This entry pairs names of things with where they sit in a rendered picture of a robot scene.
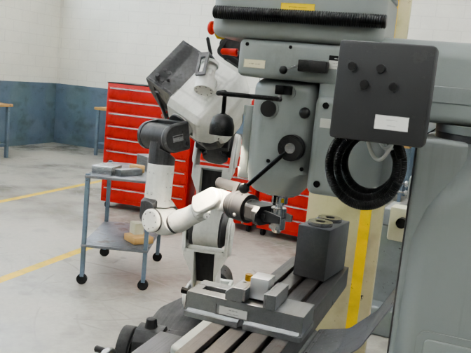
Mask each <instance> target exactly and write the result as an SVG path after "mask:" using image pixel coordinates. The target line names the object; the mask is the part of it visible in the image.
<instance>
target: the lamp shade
mask: <svg viewBox="0 0 471 353"><path fill-rule="evenodd" d="M234 127H235V126H234V123H233V119H232V117H230V116H229V115H227V114H226V113H218V114H217V115H215V116H213V117H212V120H211V122H210V129H209V134H213V135H218V136H226V137H232V136H233V135H234Z"/></svg>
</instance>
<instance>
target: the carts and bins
mask: <svg viewBox="0 0 471 353"><path fill-rule="evenodd" d="M148 159H149V154H143V153H138V154H137V164H132V163H124V162H113V160H109V162H101V163H99V164H96V165H92V171H91V172H89V173H86V175H85V178H86V180H85V192H84V204H83V227H82V239H81V262H80V274H78V276H77V277H76V281H77V283H79V284H85V283H86V281H87V279H88V278H87V276H86V275H85V263H86V247H88V248H96V249H100V254H101V255H102V256H107V255H108V254H109V250H117V251H131V252H138V253H143V258H142V276H141V280H139V281H138V283H137V287H138V289H140V290H142V291H143V290H146V289H147V287H148V285H149V283H148V282H147V281H146V263H147V254H148V252H149V250H150V248H151V246H152V245H153V243H154V241H155V240H156V238H157V240H156V253H154V254H153V260H154V261H156V262H157V261H160V260H161V259H162V254H161V253H160V245H161V235H159V234H156V233H150V232H147V231H146V230H145V229H144V227H143V225H142V222H141V221H131V222H130V223H122V222H115V221H109V206H110V195H111V181H125V182H133V183H141V184H145V183H146V173H147V166H148ZM90 179H104V180H107V194H106V205H105V217H104V222H103V223H102V224H101V225H100V226H99V227H98V228H97V229H96V230H95V231H94V232H93V233H92V234H91V235H90V236H89V237H88V238H87V229H88V207H89V195H90Z"/></svg>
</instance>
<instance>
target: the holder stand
mask: <svg viewBox="0 0 471 353"><path fill-rule="evenodd" d="M349 224H350V221H344V220H342V218H341V217H338V216H333V215H326V214H321V215H319V216H318V217H317V218H314V219H308V221H307V222H304V223H301V224H299V229H298V235H297V242H296V254H295V260H294V272H293V274H294V275H298V276H302V277H307V278H310V279H315V280H318V281H321V282H324V281H326V280H327V279H329V278H330V277H332V276H333V275H335V274H336V273H338V272H339V271H341V270H342V269H344V263H345V257H346V247H347V241H348V230H349Z"/></svg>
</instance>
